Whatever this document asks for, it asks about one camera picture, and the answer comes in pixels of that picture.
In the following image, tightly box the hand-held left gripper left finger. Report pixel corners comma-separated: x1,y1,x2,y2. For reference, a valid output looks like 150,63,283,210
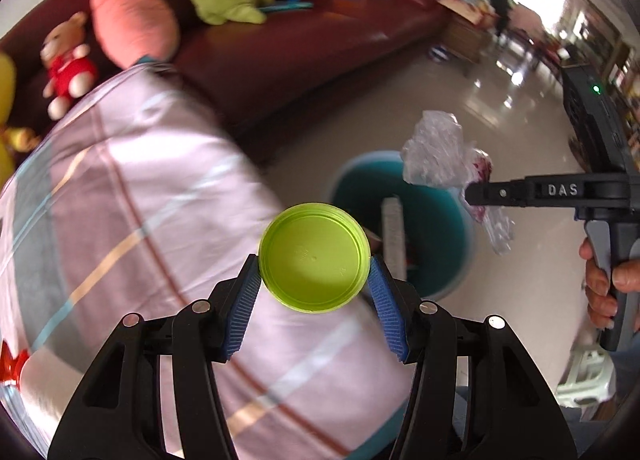
47,254,263,460

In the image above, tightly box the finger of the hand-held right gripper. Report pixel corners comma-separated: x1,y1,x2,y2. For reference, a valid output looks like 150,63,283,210
459,175,588,209

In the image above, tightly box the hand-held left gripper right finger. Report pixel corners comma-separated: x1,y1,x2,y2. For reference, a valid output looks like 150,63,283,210
367,256,578,460

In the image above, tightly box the lime green plastic lid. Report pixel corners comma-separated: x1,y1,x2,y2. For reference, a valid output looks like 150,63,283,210
258,202,372,315

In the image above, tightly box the blue plastic bucket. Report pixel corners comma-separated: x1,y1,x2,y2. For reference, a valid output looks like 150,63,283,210
327,151,473,298

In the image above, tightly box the clear plastic bag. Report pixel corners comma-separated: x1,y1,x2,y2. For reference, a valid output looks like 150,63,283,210
401,110,516,255

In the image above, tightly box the person's right hand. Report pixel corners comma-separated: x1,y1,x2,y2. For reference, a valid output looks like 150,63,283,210
579,236,640,331

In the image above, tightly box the checked pastel blanket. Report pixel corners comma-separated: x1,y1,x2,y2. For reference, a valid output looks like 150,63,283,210
0,67,416,460

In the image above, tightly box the wooden cabinet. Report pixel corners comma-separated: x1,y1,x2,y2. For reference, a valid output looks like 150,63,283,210
437,0,488,63

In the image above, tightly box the white plastic stool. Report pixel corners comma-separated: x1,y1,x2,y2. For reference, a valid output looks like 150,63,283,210
555,345,618,408

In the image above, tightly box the dark red leather sofa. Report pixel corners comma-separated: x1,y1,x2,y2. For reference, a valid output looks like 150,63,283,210
0,0,451,161

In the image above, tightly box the teddy bear plush red outfit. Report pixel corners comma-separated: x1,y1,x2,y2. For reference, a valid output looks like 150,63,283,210
40,12,100,121

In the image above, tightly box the blue toy stick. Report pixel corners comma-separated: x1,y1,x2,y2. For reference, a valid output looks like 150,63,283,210
260,0,315,14

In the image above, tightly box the pink plush toy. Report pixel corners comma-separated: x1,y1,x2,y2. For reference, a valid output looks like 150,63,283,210
89,0,181,69

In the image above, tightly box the yellow chick plush toy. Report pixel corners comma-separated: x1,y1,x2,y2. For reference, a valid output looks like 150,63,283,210
0,52,43,185

